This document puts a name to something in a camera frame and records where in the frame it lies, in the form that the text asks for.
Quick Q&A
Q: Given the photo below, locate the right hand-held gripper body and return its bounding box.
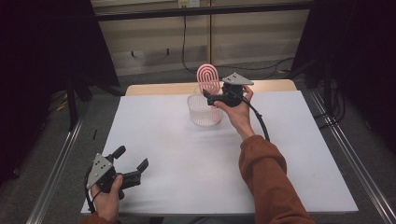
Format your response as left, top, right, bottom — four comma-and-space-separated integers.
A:
220, 71, 255, 108

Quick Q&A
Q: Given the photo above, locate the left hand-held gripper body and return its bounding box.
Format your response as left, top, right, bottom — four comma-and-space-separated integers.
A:
85, 152, 125, 201

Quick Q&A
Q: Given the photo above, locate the clear perforated plastic basket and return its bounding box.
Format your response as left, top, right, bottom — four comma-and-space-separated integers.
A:
186, 86, 224, 128

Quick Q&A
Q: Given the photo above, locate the pink hairbrush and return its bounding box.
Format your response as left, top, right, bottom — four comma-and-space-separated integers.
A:
195, 63, 223, 108

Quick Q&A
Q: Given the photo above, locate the person's right hand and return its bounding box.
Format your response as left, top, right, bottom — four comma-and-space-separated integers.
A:
214, 85, 256, 142

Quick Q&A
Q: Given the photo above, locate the person's left hand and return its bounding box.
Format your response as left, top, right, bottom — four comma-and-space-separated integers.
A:
90, 174, 125, 223

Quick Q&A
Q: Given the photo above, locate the white table sheet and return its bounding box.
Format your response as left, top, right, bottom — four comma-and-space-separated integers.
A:
80, 90, 360, 217

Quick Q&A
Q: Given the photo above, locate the wooden table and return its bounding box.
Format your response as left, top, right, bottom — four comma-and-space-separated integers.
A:
125, 78, 298, 97

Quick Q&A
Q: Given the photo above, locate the black metal stand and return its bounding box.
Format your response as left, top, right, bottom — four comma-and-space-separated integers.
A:
65, 74, 93, 131
303, 59, 334, 115

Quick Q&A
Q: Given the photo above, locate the black horizontal metal bar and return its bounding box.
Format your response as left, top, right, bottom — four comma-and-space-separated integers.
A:
92, 1, 314, 22

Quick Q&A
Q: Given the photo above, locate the dark curtain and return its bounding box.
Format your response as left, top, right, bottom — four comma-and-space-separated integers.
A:
0, 0, 121, 186
290, 0, 396, 155

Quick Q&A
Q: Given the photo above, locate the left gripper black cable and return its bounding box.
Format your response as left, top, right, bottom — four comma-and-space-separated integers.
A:
83, 167, 98, 215

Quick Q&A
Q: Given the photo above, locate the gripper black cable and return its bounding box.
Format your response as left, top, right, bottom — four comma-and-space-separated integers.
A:
242, 95, 272, 143
83, 167, 98, 215

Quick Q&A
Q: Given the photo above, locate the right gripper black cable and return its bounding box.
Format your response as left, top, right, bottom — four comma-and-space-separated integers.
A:
242, 95, 272, 143

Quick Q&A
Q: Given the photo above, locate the metal floor rail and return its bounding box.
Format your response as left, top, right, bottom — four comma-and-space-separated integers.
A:
25, 116, 87, 224
309, 89, 396, 224

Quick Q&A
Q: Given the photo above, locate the long black wall cable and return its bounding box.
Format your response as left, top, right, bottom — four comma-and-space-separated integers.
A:
181, 7, 296, 81

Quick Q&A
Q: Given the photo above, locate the yellow cable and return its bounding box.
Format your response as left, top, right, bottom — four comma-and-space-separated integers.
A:
54, 98, 69, 112

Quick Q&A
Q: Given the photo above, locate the white wall socket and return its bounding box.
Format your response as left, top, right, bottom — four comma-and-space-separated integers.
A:
177, 0, 201, 9

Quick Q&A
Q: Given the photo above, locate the bundle of black floor cables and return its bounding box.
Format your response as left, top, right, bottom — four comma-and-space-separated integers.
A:
313, 82, 347, 130

